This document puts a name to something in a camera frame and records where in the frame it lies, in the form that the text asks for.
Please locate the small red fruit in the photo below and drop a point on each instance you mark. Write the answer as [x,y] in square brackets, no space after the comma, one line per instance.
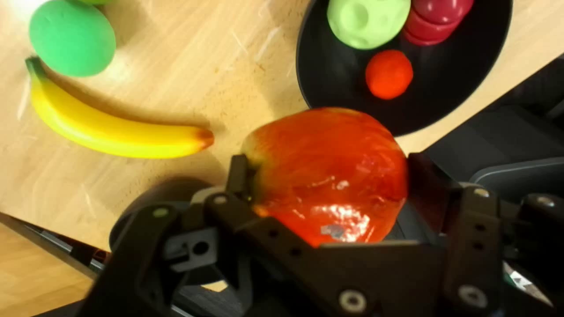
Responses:
[387,74]

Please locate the pale green fruit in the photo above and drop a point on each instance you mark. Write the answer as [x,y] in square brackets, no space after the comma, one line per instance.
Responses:
[366,23]

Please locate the red apple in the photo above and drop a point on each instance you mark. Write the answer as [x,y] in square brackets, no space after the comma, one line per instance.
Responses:
[437,17]
[327,169]

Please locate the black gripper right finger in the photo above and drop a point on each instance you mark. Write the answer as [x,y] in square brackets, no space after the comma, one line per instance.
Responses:
[477,246]

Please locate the black round bowl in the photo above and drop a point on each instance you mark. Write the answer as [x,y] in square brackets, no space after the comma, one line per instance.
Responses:
[340,88]

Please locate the yellow plastic banana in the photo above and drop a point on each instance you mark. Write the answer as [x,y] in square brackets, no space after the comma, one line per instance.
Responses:
[116,132]

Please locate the bright green round fruit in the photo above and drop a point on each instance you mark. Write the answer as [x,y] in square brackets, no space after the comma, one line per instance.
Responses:
[72,37]

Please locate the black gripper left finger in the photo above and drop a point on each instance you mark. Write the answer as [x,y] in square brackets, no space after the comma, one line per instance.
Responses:
[146,257]

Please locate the round wooden stool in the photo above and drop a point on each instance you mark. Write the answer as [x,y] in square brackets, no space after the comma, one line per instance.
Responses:
[28,275]

